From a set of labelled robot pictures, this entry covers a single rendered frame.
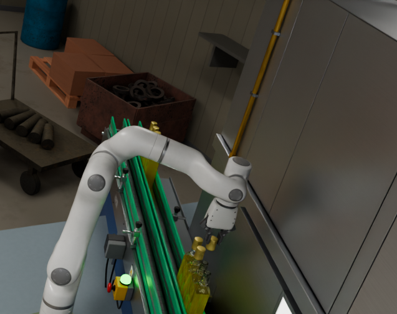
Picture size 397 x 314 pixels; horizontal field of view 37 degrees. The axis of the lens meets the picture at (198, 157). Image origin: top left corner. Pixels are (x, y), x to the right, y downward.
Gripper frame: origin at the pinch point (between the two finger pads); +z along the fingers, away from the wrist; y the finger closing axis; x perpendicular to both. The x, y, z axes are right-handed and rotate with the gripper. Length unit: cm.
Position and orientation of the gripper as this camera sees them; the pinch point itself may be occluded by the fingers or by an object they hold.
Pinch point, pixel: (213, 238)
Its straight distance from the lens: 214.5
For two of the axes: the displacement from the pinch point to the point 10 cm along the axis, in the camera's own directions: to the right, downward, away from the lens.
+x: 2.2, 4.7, -8.5
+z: -2.8, 8.7, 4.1
